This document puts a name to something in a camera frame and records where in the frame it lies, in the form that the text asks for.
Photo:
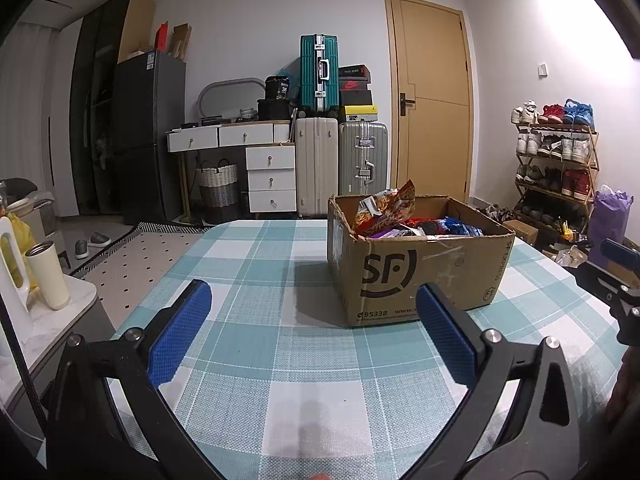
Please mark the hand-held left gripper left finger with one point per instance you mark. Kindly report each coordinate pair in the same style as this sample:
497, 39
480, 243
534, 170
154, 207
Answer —
180, 330

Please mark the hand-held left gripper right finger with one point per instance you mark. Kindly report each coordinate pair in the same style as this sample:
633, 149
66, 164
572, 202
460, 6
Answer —
445, 335

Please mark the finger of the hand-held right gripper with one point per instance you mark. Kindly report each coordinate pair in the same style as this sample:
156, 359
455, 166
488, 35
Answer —
622, 252
612, 285

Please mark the brown cardboard box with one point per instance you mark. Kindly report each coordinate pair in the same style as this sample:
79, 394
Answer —
440, 280

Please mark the blue snack packet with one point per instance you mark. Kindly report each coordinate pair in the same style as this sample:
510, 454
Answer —
462, 227

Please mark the magenta purple snack bag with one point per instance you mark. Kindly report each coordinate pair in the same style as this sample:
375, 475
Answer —
392, 232

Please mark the orange noodle snack bag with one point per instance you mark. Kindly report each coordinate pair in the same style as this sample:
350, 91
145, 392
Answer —
387, 210

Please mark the person's right hand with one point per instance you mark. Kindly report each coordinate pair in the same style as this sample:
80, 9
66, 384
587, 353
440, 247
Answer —
627, 390

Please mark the purple paper bag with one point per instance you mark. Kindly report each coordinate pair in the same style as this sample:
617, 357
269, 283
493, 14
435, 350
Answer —
610, 220

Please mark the black shopping bag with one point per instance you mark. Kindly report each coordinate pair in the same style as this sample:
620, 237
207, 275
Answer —
565, 252

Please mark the dotted patterned rug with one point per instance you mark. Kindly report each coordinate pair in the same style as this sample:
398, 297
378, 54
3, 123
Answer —
140, 255

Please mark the wooden shoe rack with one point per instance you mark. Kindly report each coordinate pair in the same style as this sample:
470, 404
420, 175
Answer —
595, 160

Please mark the small cardboard box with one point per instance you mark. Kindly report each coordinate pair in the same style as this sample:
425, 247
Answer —
520, 232

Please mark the white side table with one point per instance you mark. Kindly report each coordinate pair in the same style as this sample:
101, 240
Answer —
60, 325

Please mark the shoe rack with shoes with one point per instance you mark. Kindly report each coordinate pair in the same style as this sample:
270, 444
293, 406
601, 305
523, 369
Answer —
555, 150

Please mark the pile of loose shoes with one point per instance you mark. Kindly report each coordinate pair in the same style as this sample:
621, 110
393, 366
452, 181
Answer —
495, 212

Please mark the cream tumbler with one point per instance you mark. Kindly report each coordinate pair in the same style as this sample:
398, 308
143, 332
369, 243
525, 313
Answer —
47, 280

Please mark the woven laundry basket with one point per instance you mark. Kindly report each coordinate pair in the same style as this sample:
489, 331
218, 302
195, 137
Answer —
217, 190

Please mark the white kettle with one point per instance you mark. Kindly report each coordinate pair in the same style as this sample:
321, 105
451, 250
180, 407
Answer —
12, 310

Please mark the white drawer cabinet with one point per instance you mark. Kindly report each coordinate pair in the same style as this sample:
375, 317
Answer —
270, 180

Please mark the yellow plastic bag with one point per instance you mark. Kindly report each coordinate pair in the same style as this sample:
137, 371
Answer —
20, 240

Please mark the white desk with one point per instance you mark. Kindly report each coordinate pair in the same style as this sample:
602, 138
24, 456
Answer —
195, 139

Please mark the silver suitcase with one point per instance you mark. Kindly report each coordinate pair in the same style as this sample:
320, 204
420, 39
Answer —
362, 160

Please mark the black refrigerator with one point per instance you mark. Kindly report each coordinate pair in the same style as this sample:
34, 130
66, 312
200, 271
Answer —
150, 135

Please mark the wooden door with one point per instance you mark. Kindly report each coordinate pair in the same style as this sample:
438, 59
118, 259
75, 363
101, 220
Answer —
435, 135

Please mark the grey kitchen appliance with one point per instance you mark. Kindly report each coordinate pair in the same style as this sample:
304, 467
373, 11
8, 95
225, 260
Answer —
25, 200

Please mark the cream suitcase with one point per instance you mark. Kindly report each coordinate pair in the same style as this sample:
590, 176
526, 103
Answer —
315, 170

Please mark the tall dark cabinet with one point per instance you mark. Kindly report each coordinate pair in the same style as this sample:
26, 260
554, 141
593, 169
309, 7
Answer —
92, 110

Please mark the yellow and black shoebox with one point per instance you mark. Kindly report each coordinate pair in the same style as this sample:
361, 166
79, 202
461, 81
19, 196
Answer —
360, 113

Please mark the arched mirror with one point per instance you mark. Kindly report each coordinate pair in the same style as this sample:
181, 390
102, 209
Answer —
225, 92

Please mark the black tub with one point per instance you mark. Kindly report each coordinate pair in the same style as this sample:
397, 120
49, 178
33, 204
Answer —
277, 87

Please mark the thin black shoebox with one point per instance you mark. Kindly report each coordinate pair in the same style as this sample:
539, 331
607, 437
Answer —
355, 72

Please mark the flat brown cardboard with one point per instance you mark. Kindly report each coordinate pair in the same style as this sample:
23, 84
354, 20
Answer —
182, 42

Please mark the red box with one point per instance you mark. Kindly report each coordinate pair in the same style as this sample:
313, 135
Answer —
162, 37

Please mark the teal suitcase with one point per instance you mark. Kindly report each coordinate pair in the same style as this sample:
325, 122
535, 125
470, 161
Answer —
317, 70

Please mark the beige board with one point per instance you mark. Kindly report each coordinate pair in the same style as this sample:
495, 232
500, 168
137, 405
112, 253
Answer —
137, 25

